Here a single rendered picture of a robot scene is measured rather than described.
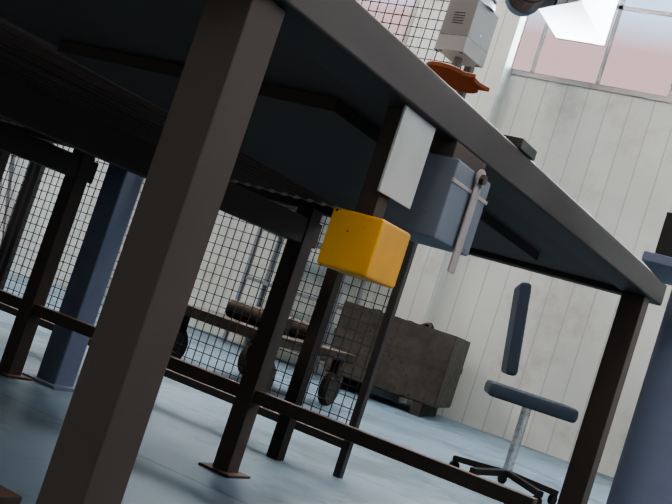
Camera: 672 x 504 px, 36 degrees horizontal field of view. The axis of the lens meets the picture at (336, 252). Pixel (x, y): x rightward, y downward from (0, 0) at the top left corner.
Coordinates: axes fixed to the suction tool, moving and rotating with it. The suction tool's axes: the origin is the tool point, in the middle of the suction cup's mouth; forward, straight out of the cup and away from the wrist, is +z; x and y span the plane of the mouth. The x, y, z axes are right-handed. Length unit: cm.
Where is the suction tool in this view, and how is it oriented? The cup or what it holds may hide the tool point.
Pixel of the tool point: (451, 81)
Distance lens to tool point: 197.7
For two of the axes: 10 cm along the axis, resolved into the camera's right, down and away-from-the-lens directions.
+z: -3.1, 9.5, -0.6
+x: 7.7, 2.2, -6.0
